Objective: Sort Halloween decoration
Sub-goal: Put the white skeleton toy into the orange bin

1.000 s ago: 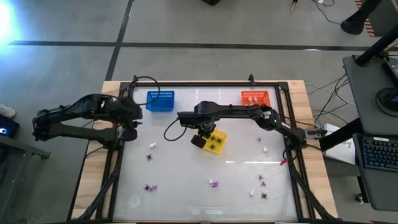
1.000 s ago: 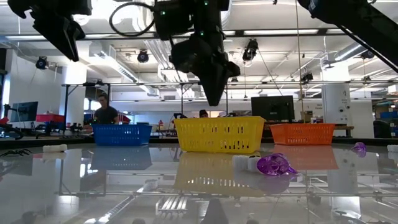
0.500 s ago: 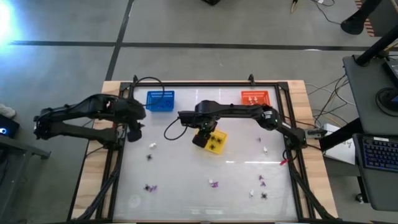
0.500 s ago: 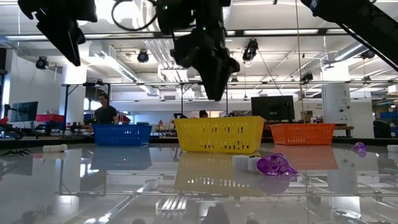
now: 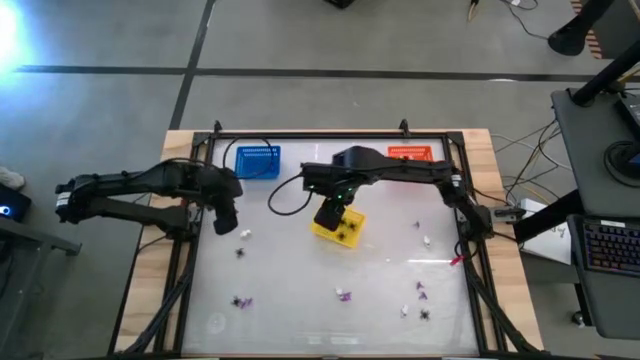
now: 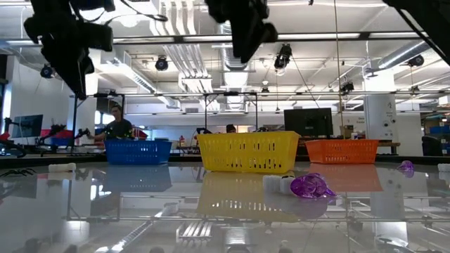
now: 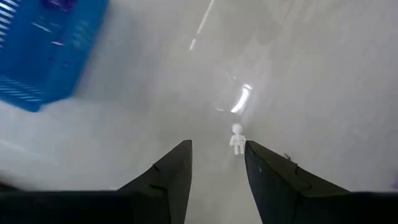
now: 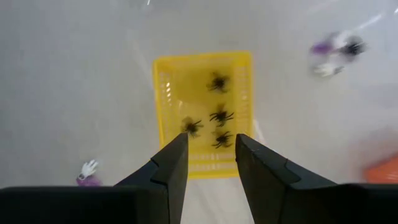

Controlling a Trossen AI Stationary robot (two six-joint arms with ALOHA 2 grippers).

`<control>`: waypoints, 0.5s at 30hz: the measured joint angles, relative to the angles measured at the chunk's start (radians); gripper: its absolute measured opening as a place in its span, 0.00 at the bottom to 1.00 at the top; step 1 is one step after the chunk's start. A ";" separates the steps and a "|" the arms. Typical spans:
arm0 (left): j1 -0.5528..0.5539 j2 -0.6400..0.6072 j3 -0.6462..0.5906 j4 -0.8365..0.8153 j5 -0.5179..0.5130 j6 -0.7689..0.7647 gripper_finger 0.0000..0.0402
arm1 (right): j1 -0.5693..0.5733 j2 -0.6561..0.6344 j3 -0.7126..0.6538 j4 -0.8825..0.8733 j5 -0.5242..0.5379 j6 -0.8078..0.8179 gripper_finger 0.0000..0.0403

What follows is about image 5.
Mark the orange striped mat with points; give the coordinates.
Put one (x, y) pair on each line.
(594, 42)

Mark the small red tag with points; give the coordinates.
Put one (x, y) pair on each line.
(456, 260)

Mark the black chair foot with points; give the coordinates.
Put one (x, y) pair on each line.
(570, 37)

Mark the black aluminium table frame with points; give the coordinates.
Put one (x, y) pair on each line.
(300, 135)

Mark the orange plastic basket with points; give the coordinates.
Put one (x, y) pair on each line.
(410, 152)

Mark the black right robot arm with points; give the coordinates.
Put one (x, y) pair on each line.
(415, 170)

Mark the black pole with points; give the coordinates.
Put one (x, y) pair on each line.
(605, 75)

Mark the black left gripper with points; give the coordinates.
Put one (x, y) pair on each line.
(220, 187)

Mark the white paper sheet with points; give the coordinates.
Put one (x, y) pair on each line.
(550, 245)

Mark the grey metal stand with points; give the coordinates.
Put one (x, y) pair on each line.
(30, 237)

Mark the yellow plastic basket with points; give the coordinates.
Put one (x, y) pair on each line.
(352, 241)

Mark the black box with blue light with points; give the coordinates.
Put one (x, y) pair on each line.
(15, 205)

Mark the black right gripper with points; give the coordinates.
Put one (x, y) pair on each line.
(325, 182)

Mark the black desk leg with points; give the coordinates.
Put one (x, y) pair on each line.
(550, 217)

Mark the grey desk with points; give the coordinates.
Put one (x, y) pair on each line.
(590, 150)

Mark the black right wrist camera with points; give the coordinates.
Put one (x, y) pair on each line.
(329, 216)

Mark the person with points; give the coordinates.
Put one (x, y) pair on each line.
(10, 177)

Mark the round black monitor base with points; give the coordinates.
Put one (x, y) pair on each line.
(625, 160)

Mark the black keyboard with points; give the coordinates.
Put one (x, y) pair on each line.
(610, 247)

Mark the black device on desk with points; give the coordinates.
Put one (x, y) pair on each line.
(631, 112)

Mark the blue plastic basket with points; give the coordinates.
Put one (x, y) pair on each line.
(257, 162)

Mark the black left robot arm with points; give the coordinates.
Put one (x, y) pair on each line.
(135, 180)

